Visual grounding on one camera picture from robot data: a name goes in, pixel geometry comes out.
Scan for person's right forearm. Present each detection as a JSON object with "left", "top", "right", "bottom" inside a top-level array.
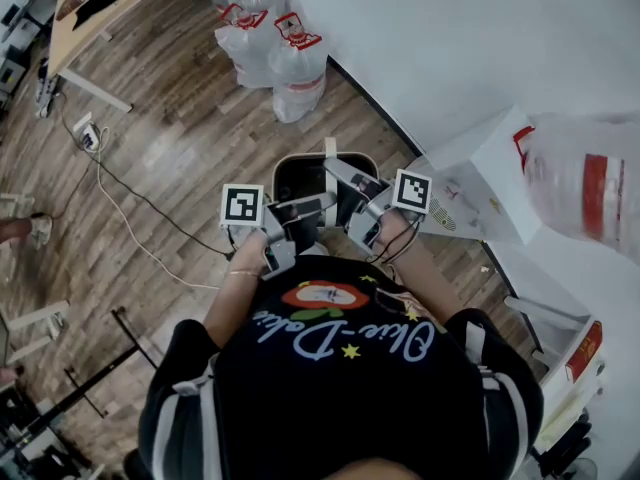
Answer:
[{"left": 374, "top": 211, "right": 464, "bottom": 322}]

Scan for white desk with equipment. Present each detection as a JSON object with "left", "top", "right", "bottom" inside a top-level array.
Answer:
[{"left": 0, "top": 0, "right": 62, "bottom": 77}]

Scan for person's black t-shirt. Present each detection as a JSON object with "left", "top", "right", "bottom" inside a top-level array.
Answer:
[{"left": 137, "top": 255, "right": 547, "bottom": 480}]

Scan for white carton red label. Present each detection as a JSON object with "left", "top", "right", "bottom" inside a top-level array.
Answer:
[{"left": 537, "top": 317, "right": 609, "bottom": 449}]

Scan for brown flat item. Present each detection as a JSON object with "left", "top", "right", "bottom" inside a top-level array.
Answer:
[{"left": 54, "top": 0, "right": 94, "bottom": 22}]

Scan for white power strip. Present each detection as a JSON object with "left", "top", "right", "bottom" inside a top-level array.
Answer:
[
  {"left": 33, "top": 75, "right": 60, "bottom": 120},
  {"left": 72, "top": 111, "right": 104, "bottom": 153}
]

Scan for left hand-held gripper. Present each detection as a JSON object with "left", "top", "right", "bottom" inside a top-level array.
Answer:
[{"left": 219, "top": 182, "right": 340, "bottom": 282}]

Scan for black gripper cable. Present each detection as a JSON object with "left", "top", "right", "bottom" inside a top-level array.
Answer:
[{"left": 367, "top": 217, "right": 424, "bottom": 267}]

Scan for white plastic bag red stripe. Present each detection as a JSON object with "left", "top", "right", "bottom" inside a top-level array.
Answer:
[{"left": 513, "top": 111, "right": 640, "bottom": 265}]

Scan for white floor cable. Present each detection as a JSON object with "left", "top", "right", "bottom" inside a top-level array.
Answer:
[{"left": 92, "top": 127, "right": 224, "bottom": 292}]

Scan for black metal stand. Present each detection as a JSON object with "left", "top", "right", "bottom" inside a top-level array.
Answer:
[{"left": 64, "top": 306, "right": 162, "bottom": 420}]

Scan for person's left forearm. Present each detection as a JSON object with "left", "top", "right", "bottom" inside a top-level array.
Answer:
[{"left": 204, "top": 227, "right": 274, "bottom": 350}]

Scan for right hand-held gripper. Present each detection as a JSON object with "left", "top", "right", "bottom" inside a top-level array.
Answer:
[{"left": 323, "top": 157, "right": 434, "bottom": 257}]

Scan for white bin with black liner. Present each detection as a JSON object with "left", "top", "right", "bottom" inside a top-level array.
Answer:
[{"left": 271, "top": 136, "right": 381, "bottom": 230}]

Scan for white table frame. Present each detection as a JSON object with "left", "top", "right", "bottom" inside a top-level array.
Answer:
[{"left": 0, "top": 300, "right": 72, "bottom": 365}]

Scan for white plastic bags red print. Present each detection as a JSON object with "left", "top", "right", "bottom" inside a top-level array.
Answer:
[{"left": 267, "top": 12, "right": 329, "bottom": 125}]

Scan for black cloth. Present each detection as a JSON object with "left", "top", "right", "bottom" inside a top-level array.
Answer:
[{"left": 72, "top": 0, "right": 129, "bottom": 32}]

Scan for black floor cable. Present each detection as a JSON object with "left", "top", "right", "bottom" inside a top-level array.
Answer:
[{"left": 52, "top": 90, "right": 237, "bottom": 262}]

